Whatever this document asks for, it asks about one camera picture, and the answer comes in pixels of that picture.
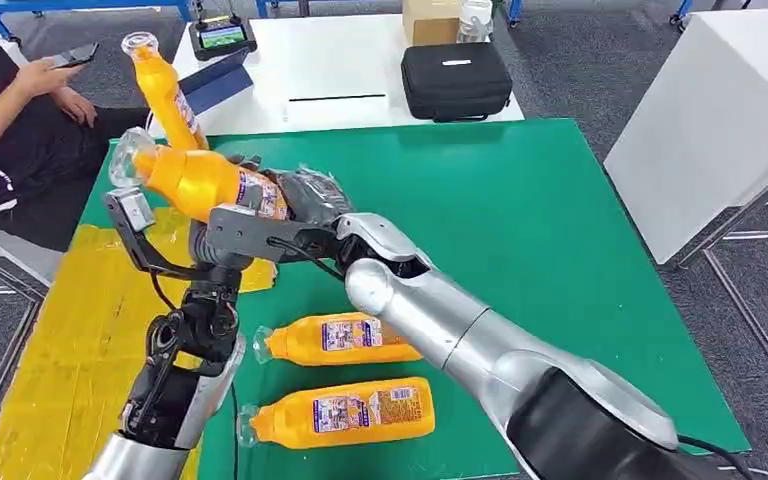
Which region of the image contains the clear plastic jar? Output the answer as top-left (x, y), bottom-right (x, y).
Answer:
top-left (457, 0), bottom-right (495, 45)

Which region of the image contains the white seat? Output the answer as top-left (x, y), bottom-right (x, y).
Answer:
top-left (0, 197), bottom-right (65, 287)

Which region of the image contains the steel table frame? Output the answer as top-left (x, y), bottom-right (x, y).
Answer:
top-left (677, 150), bottom-right (768, 415)

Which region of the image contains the green table mat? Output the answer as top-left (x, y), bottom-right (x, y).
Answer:
top-left (77, 117), bottom-right (752, 480)

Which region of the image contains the black cable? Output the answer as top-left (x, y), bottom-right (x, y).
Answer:
top-left (677, 433), bottom-right (768, 480)

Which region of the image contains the black phone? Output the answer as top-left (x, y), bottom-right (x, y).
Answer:
top-left (49, 42), bottom-right (101, 71)

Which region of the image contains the blue tablet case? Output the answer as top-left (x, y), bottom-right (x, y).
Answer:
top-left (177, 47), bottom-right (255, 118)

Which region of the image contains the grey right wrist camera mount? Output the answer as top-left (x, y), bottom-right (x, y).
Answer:
top-left (205, 203), bottom-right (344, 264)

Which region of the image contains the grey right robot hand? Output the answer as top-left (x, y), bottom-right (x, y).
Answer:
top-left (224, 154), bottom-right (357, 228)

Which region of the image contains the white table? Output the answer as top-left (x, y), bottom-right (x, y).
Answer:
top-left (147, 13), bottom-right (526, 140)

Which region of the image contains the person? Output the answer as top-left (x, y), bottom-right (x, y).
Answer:
top-left (0, 11), bottom-right (153, 254)

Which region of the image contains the yellow plastic sheet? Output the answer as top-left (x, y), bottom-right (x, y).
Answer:
top-left (0, 206), bottom-right (279, 480)

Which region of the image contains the cardboard box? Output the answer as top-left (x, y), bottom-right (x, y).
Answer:
top-left (401, 0), bottom-right (464, 48)

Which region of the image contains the white cabinet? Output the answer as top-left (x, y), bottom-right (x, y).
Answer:
top-left (603, 6), bottom-right (768, 267)

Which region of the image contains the blue metal frame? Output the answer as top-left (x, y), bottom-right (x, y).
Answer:
top-left (0, 0), bottom-right (194, 42)

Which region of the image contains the orange drink bottle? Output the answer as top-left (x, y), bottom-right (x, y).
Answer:
top-left (236, 376), bottom-right (438, 452)
top-left (120, 31), bottom-right (210, 152)
top-left (252, 311), bottom-right (424, 368)
top-left (108, 127), bottom-right (291, 224)

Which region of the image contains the black strip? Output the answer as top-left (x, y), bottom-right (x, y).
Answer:
top-left (287, 92), bottom-right (388, 104)

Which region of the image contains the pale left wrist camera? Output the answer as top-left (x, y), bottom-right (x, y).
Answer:
top-left (112, 187), bottom-right (158, 233)

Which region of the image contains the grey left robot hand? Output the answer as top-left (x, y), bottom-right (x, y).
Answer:
top-left (187, 221), bottom-right (256, 273)

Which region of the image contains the black controller with screen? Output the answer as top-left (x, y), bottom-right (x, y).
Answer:
top-left (187, 14), bottom-right (259, 63)

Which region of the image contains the black carrying case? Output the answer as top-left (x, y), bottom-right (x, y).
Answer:
top-left (399, 41), bottom-right (515, 125)

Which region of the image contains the black camera bracket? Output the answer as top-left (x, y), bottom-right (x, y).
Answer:
top-left (102, 190), bottom-right (226, 283)

